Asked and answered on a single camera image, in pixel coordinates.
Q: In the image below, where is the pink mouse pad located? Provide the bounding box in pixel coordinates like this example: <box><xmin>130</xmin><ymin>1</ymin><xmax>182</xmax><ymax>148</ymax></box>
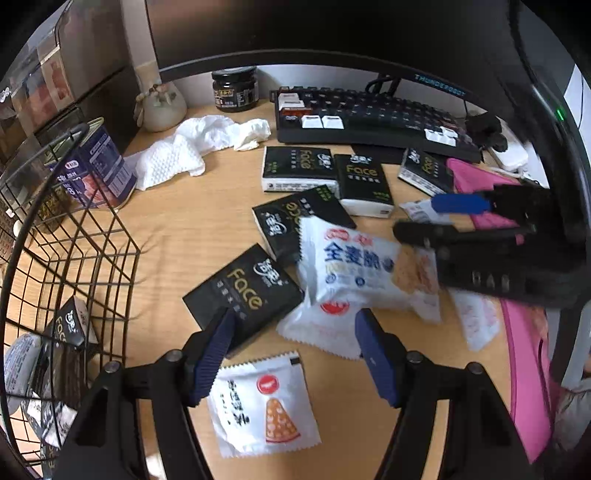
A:
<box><xmin>445</xmin><ymin>157</ymin><xmax>561</xmax><ymax>464</ymax></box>

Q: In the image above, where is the black power adapter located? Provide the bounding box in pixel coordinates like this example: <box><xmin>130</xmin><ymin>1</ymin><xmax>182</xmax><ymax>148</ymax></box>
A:
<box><xmin>464</xmin><ymin>111</ymin><xmax>509</xmax><ymax>151</ymax></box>

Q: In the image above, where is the clear glass jar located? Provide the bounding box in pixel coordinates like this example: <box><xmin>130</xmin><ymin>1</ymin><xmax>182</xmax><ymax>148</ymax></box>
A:
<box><xmin>28</xmin><ymin>178</ymin><xmax>63</xmax><ymax>234</ymax></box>

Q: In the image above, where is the white crumpled tissue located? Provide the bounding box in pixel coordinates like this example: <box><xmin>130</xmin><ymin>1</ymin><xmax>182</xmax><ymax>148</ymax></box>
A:
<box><xmin>231</xmin><ymin>119</ymin><xmax>271</xmax><ymax>152</ymax></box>

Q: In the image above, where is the white textured paper towel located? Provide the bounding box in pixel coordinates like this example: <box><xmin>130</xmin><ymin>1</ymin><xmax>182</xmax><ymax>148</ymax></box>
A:
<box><xmin>124</xmin><ymin>115</ymin><xmax>238</xmax><ymax>191</ymax></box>

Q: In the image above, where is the pile of black tissue packets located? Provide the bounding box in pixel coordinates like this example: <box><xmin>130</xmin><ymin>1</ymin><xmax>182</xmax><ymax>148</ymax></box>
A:
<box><xmin>25</xmin><ymin>147</ymin><xmax>455</xmax><ymax>455</ymax></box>

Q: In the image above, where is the black mechanical keyboard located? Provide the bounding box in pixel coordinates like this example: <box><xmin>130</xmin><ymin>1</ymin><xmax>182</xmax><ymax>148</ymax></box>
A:
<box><xmin>270</xmin><ymin>85</ymin><xmax>483</xmax><ymax>162</ymax></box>

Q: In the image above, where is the smoky acrylic storage box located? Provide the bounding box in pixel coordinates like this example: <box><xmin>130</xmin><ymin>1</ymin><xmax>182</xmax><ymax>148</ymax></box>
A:
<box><xmin>0</xmin><ymin>0</ymin><xmax>141</xmax><ymax>158</ymax></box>

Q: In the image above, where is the black pocket tissue pack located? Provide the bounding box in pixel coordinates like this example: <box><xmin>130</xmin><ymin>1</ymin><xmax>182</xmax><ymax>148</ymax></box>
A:
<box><xmin>182</xmin><ymin>243</ymin><xmax>305</xmax><ymax>357</ymax></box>

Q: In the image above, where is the black glass jar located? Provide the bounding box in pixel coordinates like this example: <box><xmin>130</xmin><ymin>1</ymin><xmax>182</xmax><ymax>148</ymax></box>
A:
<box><xmin>211</xmin><ymin>66</ymin><xmax>258</xmax><ymax>112</ymax></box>

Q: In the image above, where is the white power strip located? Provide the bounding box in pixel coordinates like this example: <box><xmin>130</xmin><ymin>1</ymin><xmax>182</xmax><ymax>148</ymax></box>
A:
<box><xmin>489</xmin><ymin>124</ymin><xmax>529</xmax><ymax>171</ymax></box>

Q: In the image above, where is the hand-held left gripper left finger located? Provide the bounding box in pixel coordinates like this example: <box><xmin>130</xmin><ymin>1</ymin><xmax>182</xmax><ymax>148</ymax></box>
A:
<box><xmin>55</xmin><ymin>307</ymin><xmax>237</xmax><ymax>480</ymax></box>

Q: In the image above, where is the blue tin can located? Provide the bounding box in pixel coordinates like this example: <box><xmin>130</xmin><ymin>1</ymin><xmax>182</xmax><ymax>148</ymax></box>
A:
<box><xmin>44</xmin><ymin>117</ymin><xmax>138</xmax><ymax>210</ymax></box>

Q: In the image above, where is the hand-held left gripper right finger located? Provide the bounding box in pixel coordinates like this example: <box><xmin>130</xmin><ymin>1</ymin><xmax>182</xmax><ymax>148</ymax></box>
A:
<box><xmin>355</xmin><ymin>308</ymin><xmax>539</xmax><ymax>480</ymax></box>

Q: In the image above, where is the black curved computer monitor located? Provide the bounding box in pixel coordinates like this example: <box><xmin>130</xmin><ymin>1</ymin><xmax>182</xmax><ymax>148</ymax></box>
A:
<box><xmin>148</xmin><ymin>0</ymin><xmax>527</xmax><ymax>165</ymax></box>

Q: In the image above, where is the small beige ceramic vase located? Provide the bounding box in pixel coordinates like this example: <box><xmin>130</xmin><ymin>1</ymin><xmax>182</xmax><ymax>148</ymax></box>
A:
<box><xmin>134</xmin><ymin>83</ymin><xmax>188</xmax><ymax>133</ymax></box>

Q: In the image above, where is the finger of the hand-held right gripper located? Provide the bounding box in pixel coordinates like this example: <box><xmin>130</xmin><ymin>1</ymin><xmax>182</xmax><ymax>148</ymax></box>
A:
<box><xmin>392</xmin><ymin>220</ymin><xmax>536</xmax><ymax>252</ymax></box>
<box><xmin>434</xmin><ymin>185</ymin><xmax>552</xmax><ymax>220</ymax></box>

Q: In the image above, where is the black keyboard cable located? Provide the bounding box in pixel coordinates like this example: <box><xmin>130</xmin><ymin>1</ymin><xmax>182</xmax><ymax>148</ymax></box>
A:
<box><xmin>366</xmin><ymin>73</ymin><xmax>402</xmax><ymax>96</ymax></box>

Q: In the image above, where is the black wire basket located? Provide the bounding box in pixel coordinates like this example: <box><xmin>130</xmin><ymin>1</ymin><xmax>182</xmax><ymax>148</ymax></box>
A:
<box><xmin>0</xmin><ymin>122</ymin><xmax>141</xmax><ymax>480</ymax></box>

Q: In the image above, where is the small white orange-print sachet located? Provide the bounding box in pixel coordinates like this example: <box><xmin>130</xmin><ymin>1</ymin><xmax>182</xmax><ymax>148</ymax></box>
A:
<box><xmin>206</xmin><ymin>352</ymin><xmax>322</xmax><ymax>459</ymax></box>

